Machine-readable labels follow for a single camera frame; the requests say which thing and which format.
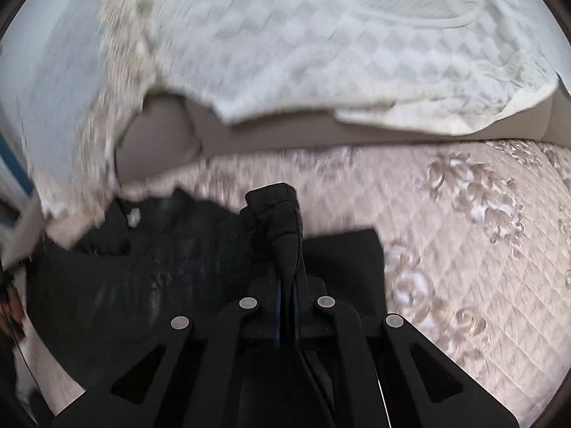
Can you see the grey-brown sofa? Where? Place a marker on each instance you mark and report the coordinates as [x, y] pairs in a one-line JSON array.
[[290, 129]]

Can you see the black leather jacket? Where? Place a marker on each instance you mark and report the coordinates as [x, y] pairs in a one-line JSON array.
[[134, 285]]

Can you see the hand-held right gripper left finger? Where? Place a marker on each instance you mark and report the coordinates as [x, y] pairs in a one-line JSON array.
[[250, 321]]

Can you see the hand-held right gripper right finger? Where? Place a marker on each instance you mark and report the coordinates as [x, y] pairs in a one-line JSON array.
[[330, 321]]

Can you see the beige quilted floral sofa cover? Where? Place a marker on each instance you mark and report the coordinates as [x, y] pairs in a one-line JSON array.
[[446, 254]]

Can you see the blue and white striped cloth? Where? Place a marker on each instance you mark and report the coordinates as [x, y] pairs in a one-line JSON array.
[[13, 165]]

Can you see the white quilted cover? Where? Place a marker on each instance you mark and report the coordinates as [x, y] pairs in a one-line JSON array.
[[357, 44]]

